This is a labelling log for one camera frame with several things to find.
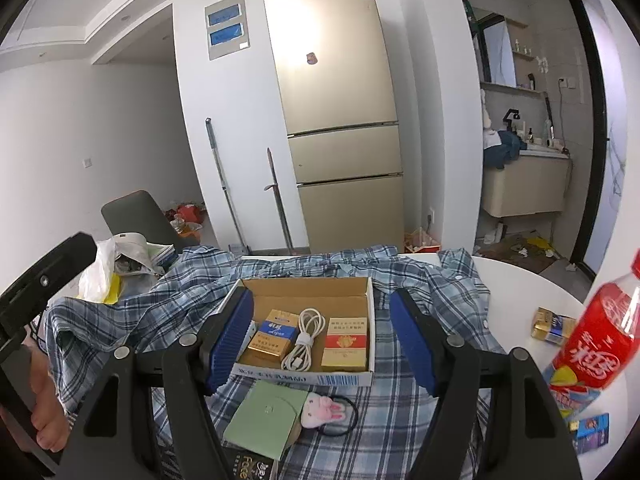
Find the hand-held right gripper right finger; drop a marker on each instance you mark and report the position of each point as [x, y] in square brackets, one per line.
[415, 345]

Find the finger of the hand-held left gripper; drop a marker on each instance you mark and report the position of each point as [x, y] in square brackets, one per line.
[70, 255]

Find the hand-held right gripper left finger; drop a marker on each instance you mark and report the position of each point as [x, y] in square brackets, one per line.
[232, 340]

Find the blue gold cigarette pack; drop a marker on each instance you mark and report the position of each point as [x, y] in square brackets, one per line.
[272, 337]

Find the red gold cigarette pack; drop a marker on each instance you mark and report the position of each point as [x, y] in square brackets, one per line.
[345, 345]

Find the green square card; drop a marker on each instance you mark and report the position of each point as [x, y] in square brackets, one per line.
[265, 417]

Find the cardboard box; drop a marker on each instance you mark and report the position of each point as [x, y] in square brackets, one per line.
[310, 295]

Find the round beige pad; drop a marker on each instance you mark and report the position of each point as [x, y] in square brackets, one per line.
[292, 441]

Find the small black box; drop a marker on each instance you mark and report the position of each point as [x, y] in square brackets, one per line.
[250, 465]

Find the person's left hand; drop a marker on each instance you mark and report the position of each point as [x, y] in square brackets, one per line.
[50, 425]

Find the white plastic bag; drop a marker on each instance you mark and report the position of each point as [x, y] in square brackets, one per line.
[97, 270]

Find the yellow packet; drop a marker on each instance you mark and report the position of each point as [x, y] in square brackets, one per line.
[112, 291]

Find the newspaper pile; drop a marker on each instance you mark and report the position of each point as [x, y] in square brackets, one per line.
[142, 255]

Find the blue plaid shirt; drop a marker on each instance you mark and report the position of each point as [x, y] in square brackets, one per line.
[165, 305]

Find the grey chair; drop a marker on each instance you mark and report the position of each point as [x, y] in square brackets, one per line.
[135, 215]

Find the red bag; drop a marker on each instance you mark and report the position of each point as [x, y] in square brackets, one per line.
[187, 214]

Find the gold foil cigarette pack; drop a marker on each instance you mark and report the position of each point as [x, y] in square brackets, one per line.
[552, 326]

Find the red soda bottle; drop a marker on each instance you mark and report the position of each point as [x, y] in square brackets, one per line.
[600, 340]

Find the beige vanity cabinet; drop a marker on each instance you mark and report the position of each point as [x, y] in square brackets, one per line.
[525, 185]

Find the small blue box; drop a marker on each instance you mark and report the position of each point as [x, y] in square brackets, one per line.
[591, 432]

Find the dark blue cloth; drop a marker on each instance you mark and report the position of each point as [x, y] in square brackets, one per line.
[505, 150]

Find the white hanging towel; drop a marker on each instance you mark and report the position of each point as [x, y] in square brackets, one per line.
[485, 110]

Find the black faucet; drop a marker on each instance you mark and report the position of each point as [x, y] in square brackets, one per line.
[510, 117]

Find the gold refrigerator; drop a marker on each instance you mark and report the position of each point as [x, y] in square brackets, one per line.
[340, 85]

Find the grey electrical panel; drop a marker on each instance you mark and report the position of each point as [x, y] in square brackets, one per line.
[226, 25]

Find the marble pattern door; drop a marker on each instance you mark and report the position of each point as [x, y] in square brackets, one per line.
[612, 135]

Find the pink fridge magnet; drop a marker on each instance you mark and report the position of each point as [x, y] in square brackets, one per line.
[311, 58]

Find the bathroom mirror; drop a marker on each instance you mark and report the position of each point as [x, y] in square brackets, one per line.
[497, 50]

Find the black door frame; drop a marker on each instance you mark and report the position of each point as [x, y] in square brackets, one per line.
[590, 125]

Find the white wall outlet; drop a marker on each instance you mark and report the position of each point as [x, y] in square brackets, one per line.
[564, 81]

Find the wall shelf with bottles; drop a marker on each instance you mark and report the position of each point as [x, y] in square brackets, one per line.
[525, 55]

